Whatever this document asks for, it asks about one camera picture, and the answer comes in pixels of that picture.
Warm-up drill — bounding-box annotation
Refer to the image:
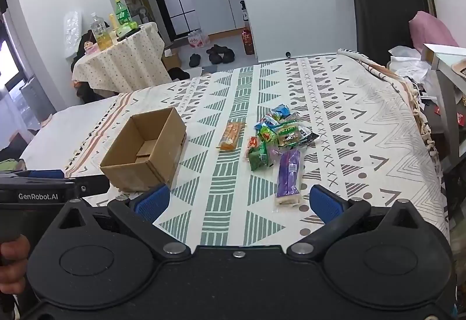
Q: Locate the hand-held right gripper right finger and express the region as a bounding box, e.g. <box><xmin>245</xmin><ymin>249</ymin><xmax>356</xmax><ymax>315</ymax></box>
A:
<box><xmin>287</xmin><ymin>184</ymin><xmax>423</xmax><ymax>258</ymax></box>

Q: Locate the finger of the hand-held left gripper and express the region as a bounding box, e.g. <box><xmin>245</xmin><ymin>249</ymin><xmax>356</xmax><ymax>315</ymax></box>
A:
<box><xmin>0</xmin><ymin>169</ymin><xmax>65</xmax><ymax>181</ymax></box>
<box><xmin>63</xmin><ymin>175</ymin><xmax>110</xmax><ymax>198</ymax></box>

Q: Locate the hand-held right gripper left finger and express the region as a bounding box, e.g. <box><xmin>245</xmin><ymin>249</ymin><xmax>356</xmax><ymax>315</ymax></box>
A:
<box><xmin>54</xmin><ymin>184</ymin><xmax>192</xmax><ymax>259</ymax></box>

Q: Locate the long purple bread packet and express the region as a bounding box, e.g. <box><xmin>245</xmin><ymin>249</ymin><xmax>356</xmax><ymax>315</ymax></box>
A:
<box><xmin>274</xmin><ymin>149</ymin><xmax>303</xmax><ymax>209</ymax></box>

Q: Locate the black clear snack packet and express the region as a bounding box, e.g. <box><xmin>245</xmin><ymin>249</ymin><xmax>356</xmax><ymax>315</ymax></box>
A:
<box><xmin>300</xmin><ymin>127</ymin><xmax>320</xmax><ymax>147</ymax></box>

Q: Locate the cracker packet green label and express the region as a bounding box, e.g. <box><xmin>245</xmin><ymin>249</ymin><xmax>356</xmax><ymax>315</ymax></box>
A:
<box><xmin>275</xmin><ymin>121</ymin><xmax>303</xmax><ymax>147</ymax></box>

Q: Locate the large green snack packet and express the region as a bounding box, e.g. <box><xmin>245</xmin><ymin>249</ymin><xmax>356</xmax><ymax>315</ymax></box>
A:
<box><xmin>248</xmin><ymin>142</ymin><xmax>272</xmax><ymax>171</ymax></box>

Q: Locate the small green red snack packet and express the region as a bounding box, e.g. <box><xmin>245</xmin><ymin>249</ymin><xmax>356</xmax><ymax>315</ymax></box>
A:
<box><xmin>258</xmin><ymin>125</ymin><xmax>277</xmax><ymax>143</ymax></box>

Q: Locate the white blue snack packet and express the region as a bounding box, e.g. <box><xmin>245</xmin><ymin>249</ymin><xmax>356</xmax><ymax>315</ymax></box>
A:
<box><xmin>255</xmin><ymin>115</ymin><xmax>279</xmax><ymax>129</ymax></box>

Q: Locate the orange bread packet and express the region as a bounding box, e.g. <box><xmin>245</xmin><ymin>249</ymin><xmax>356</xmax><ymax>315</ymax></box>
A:
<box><xmin>218</xmin><ymin>120</ymin><xmax>245</xmax><ymax>152</ymax></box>

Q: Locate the person's left hand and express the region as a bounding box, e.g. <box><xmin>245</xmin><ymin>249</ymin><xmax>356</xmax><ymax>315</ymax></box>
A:
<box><xmin>0</xmin><ymin>234</ymin><xmax>31</xmax><ymax>294</ymax></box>

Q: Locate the light green quilt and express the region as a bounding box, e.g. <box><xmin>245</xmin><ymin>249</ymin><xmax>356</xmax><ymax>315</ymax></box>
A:
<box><xmin>0</xmin><ymin>159</ymin><xmax>26</xmax><ymax>171</ymax></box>

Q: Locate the white bedsheet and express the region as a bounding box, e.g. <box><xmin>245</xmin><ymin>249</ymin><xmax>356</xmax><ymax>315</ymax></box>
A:
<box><xmin>18</xmin><ymin>92</ymin><xmax>122</xmax><ymax>169</ymax></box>

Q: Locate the patterned fringed blanket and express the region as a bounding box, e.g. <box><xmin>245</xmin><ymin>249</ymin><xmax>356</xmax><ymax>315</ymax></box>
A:
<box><xmin>66</xmin><ymin>50</ymin><xmax>449</xmax><ymax>247</ymax></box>

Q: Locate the dotted cream tablecloth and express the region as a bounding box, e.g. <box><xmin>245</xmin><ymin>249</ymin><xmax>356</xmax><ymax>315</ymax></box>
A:
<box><xmin>72</xmin><ymin>22</ymin><xmax>172</xmax><ymax>93</ymax></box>

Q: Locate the white bubble wrap sheet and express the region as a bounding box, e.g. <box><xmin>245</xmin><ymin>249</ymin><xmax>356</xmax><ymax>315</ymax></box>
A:
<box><xmin>63</xmin><ymin>8</ymin><xmax>82</xmax><ymax>58</ymax></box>

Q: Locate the small cardboard box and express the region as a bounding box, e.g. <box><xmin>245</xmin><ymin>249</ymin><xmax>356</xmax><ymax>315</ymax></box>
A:
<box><xmin>162</xmin><ymin>48</ymin><xmax>183</xmax><ymax>69</ymax></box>

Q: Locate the clear bottle yellow liquid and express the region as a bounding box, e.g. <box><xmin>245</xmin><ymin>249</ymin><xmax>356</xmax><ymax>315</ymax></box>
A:
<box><xmin>90</xmin><ymin>12</ymin><xmax>113</xmax><ymax>51</ymax></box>

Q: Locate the white plastic bag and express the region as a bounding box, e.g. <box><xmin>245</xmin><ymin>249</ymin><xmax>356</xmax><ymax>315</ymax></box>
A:
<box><xmin>388</xmin><ymin>45</ymin><xmax>434</xmax><ymax>82</ymax></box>

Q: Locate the white side table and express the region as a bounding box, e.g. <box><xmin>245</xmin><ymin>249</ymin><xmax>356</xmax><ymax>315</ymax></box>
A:
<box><xmin>422</xmin><ymin>43</ymin><xmax>466</xmax><ymax>160</ymax></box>

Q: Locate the green soda bottle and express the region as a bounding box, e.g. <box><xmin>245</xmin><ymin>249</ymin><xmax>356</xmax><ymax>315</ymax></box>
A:
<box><xmin>114</xmin><ymin>0</ymin><xmax>132</xmax><ymax>26</ymax></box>

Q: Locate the red liquid jug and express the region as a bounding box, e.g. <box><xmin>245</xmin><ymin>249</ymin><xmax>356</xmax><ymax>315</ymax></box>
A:
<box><xmin>241</xmin><ymin>29</ymin><xmax>255</xmax><ymax>55</ymax></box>

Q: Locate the pink cloth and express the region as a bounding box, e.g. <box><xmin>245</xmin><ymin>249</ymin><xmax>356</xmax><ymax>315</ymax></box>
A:
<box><xmin>408</xmin><ymin>11</ymin><xmax>459</xmax><ymax>49</ymax></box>

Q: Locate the white spray bottle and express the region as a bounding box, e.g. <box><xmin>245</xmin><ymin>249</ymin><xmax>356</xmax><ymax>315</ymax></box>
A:
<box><xmin>238</xmin><ymin>0</ymin><xmax>250</xmax><ymax>29</ymax></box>

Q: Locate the white kitchen cabinet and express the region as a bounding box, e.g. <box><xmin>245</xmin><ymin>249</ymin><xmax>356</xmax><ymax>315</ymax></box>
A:
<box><xmin>189</xmin><ymin>0</ymin><xmax>252</xmax><ymax>34</ymax></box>

